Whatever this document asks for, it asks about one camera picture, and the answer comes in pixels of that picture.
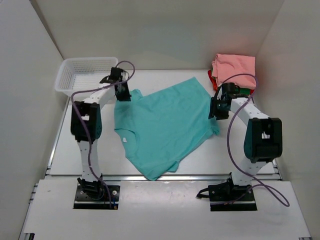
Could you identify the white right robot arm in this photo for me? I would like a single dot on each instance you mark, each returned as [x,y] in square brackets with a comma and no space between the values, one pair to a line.
[263,141]

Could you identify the white plastic basket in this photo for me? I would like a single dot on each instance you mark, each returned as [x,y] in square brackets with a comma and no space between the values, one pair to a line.
[82,73]

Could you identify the red folded t shirt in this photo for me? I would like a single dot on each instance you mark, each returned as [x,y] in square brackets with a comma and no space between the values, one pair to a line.
[212,80]

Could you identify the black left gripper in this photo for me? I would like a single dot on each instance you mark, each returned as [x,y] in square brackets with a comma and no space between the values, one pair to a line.
[127,97]

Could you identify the green folded t shirt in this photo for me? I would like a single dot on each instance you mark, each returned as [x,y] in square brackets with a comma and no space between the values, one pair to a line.
[244,91]

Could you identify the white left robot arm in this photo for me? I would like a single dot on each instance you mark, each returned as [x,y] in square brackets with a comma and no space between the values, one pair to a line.
[86,127]

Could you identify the pink folded t shirt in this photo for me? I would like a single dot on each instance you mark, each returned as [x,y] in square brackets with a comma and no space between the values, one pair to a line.
[227,65]

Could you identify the teal t shirt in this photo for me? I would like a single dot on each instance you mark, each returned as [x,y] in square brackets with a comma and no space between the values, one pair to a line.
[160,129]

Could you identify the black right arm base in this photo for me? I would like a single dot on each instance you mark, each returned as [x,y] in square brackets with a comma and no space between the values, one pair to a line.
[229,197]

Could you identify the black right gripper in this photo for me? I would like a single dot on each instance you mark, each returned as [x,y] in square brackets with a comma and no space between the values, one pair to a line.
[214,113]

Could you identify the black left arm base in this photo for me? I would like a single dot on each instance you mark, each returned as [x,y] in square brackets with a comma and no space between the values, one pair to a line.
[94,196]

